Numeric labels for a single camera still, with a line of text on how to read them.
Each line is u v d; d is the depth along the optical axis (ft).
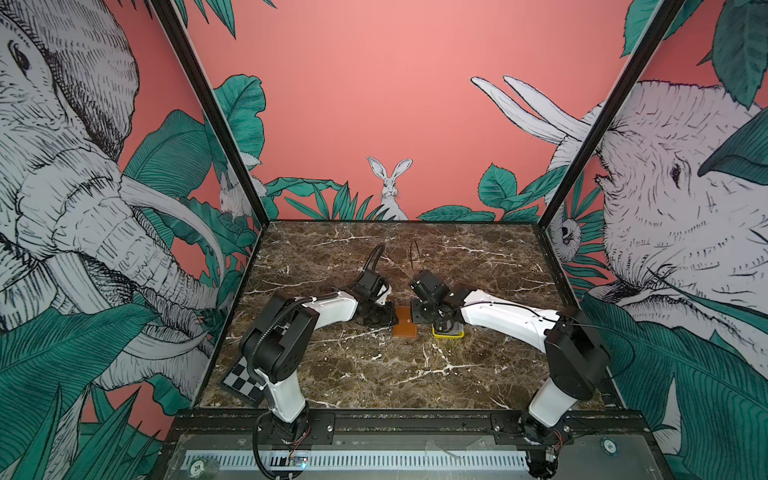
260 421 2.11
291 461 2.29
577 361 1.48
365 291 2.50
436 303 2.15
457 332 2.89
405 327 2.95
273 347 1.55
